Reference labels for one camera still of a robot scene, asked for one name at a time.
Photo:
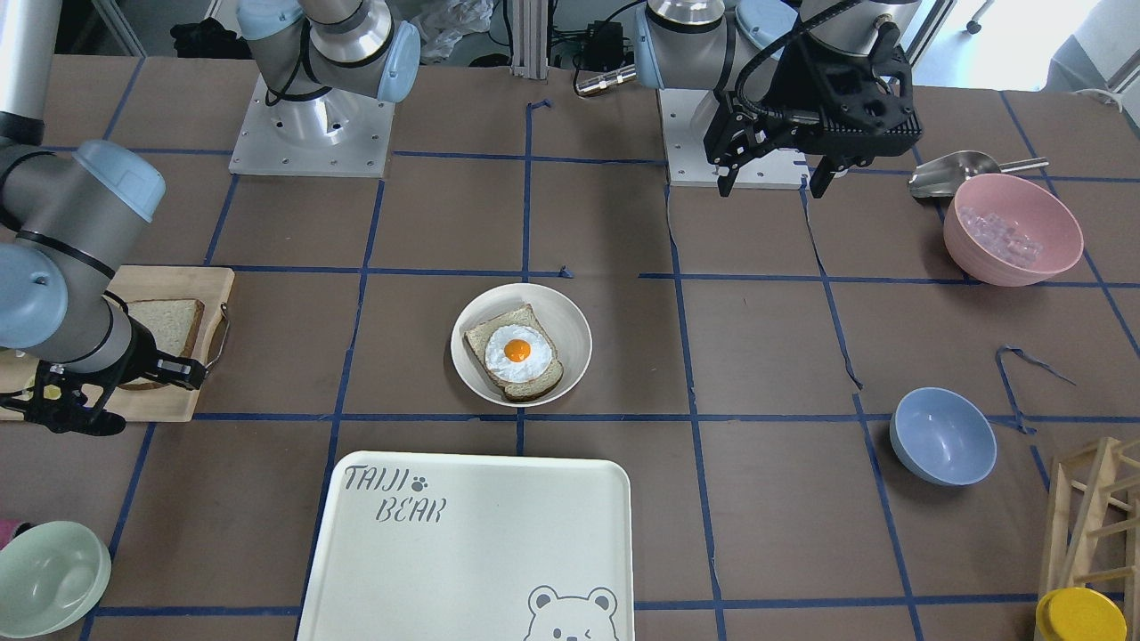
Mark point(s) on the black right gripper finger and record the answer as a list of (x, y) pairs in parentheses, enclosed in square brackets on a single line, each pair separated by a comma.
[(77, 420), (182, 372)]

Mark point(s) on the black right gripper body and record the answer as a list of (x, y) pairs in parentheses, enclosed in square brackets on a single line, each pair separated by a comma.
[(140, 352)]

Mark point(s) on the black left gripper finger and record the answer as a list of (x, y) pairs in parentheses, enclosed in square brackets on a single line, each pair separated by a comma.
[(728, 163), (829, 168)]

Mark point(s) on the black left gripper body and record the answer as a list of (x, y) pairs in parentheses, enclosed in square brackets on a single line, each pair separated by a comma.
[(795, 87)]

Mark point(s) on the plain bread slice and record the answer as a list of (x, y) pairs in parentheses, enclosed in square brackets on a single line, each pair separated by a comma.
[(168, 326)]

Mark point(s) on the white round plate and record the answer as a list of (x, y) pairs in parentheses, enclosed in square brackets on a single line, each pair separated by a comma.
[(562, 319)]

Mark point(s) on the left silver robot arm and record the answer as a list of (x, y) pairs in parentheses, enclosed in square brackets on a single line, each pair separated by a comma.
[(698, 45)]

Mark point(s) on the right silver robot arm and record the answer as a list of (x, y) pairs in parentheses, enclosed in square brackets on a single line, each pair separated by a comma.
[(75, 219)]

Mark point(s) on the wooden cutting board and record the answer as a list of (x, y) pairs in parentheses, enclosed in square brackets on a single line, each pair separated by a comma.
[(91, 357)]

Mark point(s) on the metal scoop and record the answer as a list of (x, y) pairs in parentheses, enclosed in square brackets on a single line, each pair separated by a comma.
[(941, 177)]

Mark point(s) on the pink cloth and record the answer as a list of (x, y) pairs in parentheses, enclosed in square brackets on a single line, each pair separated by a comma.
[(10, 529)]

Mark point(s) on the light green bowl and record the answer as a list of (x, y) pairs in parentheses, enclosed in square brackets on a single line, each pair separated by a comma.
[(51, 576)]

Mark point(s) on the pink bowl with ice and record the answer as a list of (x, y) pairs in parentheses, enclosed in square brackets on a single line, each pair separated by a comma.
[(1006, 231)]

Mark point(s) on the toast with fried egg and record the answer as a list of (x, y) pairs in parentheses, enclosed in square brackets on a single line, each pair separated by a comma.
[(517, 354)]

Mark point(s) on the cream bear tray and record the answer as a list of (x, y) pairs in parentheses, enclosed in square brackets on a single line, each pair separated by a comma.
[(425, 546)]

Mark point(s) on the blue bowl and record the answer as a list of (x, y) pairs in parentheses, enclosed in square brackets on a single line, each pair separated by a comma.
[(941, 437)]

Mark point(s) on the wooden cup rack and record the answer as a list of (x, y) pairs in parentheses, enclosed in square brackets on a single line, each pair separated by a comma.
[(1092, 498)]

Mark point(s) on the yellow mug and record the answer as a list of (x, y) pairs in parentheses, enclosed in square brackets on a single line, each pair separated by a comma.
[(1078, 613)]

